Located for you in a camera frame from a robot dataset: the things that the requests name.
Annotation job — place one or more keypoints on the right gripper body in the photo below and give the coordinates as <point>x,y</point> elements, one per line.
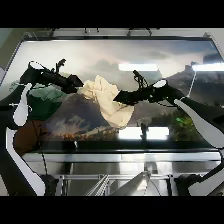
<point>128,96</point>

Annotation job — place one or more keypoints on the green garment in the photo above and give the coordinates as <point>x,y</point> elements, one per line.
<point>45,101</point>

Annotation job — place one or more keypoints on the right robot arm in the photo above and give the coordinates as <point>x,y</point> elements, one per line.
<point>200,116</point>

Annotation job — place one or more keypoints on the brown garment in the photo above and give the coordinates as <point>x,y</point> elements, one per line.
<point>26,138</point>

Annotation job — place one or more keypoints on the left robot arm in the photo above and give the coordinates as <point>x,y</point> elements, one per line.
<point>20,110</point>

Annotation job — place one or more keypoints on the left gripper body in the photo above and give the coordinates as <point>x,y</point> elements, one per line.
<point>70,84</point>

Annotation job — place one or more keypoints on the cream shirt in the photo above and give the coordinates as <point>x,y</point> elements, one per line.
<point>108,100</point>

